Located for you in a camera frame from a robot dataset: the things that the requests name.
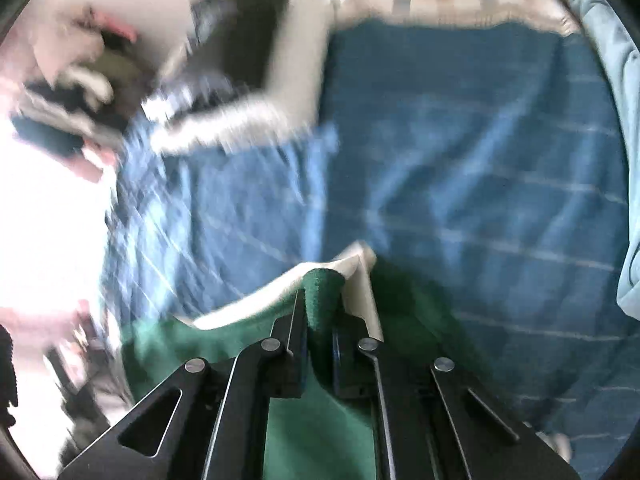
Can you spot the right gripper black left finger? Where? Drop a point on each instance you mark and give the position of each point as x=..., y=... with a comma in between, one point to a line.
x=205, y=420

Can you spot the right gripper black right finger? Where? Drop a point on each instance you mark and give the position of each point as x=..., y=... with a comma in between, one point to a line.
x=436, y=421

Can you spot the green varsity jacket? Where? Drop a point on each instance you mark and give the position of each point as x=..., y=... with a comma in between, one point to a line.
x=316, y=436

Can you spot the light blue quilt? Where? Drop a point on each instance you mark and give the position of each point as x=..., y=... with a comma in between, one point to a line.
x=619, y=56

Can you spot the blue striped bed sheet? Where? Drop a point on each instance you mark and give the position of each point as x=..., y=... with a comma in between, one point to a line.
x=486, y=170

